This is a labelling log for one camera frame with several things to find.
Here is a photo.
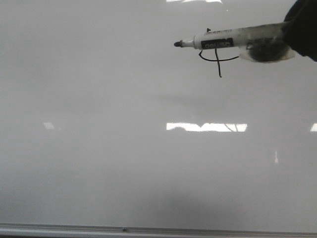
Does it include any grey aluminium whiteboard frame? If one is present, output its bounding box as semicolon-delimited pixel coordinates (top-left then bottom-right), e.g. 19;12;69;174
0;223;317;238

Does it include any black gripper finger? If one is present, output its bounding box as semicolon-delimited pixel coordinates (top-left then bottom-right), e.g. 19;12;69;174
282;0;317;61

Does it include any white glossy whiteboard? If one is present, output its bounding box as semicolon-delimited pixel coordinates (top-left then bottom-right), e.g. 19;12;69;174
0;0;317;233

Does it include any white black whiteboard marker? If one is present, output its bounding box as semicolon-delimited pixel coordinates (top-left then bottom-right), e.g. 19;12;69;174
174;22;295;63

